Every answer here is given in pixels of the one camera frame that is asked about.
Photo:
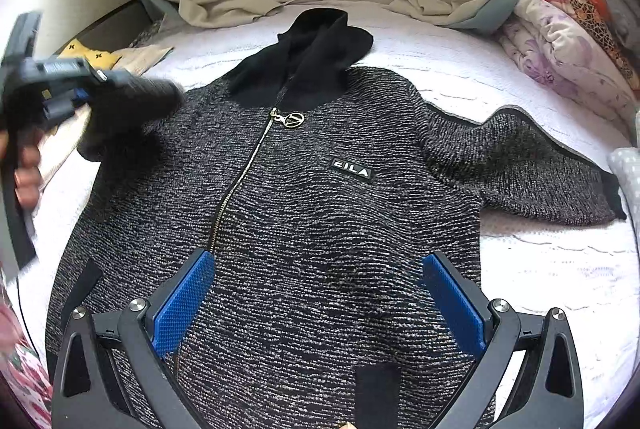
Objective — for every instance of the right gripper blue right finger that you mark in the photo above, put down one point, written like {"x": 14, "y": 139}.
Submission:
{"x": 546, "y": 393}

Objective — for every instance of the yellow patterned pillow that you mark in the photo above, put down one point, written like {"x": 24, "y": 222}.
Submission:
{"x": 103, "y": 60}

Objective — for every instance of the black grey knit hooded jacket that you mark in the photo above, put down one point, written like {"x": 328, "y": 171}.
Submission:
{"x": 319, "y": 185}

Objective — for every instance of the white dotted bed quilt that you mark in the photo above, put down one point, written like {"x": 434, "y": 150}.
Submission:
{"x": 592, "y": 274}

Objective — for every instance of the red floral fabric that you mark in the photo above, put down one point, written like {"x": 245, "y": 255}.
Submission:
{"x": 26, "y": 392}

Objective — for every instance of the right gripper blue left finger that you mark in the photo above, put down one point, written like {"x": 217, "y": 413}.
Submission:
{"x": 88, "y": 391}

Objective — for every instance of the purple floral folded duvet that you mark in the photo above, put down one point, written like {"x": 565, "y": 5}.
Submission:
{"x": 555, "y": 51}

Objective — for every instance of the red orange patterned blanket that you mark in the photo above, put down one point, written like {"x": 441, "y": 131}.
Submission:
{"x": 595, "y": 18}

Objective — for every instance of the person's left hand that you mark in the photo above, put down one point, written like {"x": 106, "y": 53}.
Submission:
{"x": 27, "y": 176}

